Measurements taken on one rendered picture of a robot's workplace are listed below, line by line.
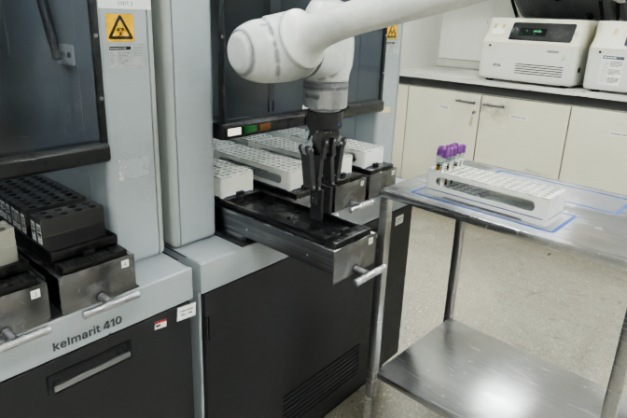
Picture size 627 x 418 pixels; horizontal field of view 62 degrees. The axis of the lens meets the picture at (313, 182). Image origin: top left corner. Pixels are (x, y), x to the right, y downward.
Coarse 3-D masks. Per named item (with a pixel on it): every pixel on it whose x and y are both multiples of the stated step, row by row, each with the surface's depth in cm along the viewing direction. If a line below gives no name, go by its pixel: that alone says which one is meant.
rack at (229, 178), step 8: (216, 160) 135; (216, 168) 129; (224, 168) 128; (232, 168) 128; (240, 168) 129; (216, 176) 121; (224, 176) 121; (232, 176) 122; (240, 176) 124; (248, 176) 126; (216, 184) 121; (224, 184) 121; (232, 184) 123; (240, 184) 124; (248, 184) 127; (216, 192) 122; (224, 192) 121; (232, 192) 123
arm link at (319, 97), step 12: (312, 84) 103; (324, 84) 102; (336, 84) 102; (348, 84) 105; (312, 96) 103; (324, 96) 102; (336, 96) 103; (312, 108) 104; (324, 108) 103; (336, 108) 104
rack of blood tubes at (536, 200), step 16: (432, 176) 127; (448, 176) 124; (464, 176) 124; (480, 176) 123; (496, 176) 124; (432, 192) 128; (448, 192) 125; (464, 192) 123; (480, 192) 125; (496, 192) 127; (512, 192) 114; (528, 192) 114; (544, 192) 113; (560, 192) 113; (496, 208) 117; (512, 208) 115; (528, 208) 120; (544, 208) 110; (560, 208) 115; (544, 224) 111
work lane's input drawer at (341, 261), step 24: (240, 192) 124; (264, 192) 126; (216, 216) 121; (240, 216) 115; (264, 216) 111; (336, 216) 113; (264, 240) 111; (288, 240) 106; (312, 240) 103; (336, 240) 101; (360, 240) 104; (312, 264) 103; (336, 264) 100; (360, 264) 106; (384, 264) 106
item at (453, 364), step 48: (384, 192) 131; (576, 192) 134; (384, 240) 134; (528, 240) 107; (576, 240) 104; (624, 240) 105; (384, 288) 140; (432, 336) 165; (480, 336) 166; (624, 336) 98; (432, 384) 143; (480, 384) 144; (528, 384) 145; (576, 384) 145; (624, 384) 102
